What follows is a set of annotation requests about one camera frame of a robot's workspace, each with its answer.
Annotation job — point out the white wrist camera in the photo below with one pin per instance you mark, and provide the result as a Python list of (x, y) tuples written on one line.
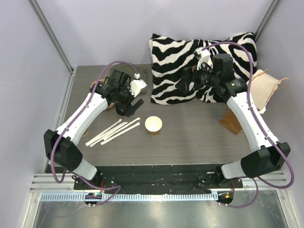
[(203, 57), (137, 85)]

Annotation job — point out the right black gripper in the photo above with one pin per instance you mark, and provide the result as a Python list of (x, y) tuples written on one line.
[(188, 78)]

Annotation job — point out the white paper straw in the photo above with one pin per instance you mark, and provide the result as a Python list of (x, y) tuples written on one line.
[(103, 132), (120, 133), (120, 129), (107, 134)]

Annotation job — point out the brown cardboard cup carrier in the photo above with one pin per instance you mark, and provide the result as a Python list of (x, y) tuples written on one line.
[(106, 104)]

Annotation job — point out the brown paper bag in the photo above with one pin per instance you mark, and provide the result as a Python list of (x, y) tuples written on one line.
[(231, 123)]

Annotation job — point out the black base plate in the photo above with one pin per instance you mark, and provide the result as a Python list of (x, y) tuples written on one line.
[(163, 179)]

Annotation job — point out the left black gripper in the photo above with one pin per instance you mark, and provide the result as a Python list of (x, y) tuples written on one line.
[(128, 106)]

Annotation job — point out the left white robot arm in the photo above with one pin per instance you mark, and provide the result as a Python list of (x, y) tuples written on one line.
[(61, 144)]

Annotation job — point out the cream cloth drawstring bag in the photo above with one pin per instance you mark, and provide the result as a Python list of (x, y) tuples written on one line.
[(263, 87)]

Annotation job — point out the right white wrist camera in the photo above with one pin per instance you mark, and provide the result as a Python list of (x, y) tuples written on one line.
[(203, 57)]

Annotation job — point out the stacked brown paper cups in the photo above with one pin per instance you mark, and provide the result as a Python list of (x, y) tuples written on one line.
[(85, 132)]

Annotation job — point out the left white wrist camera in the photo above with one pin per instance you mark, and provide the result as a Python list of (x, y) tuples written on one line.
[(137, 85)]

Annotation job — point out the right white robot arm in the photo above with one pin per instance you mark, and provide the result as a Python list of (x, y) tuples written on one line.
[(266, 150)]

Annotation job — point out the brown paper coffee cup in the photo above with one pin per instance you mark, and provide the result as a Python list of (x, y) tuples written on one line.
[(153, 125)]

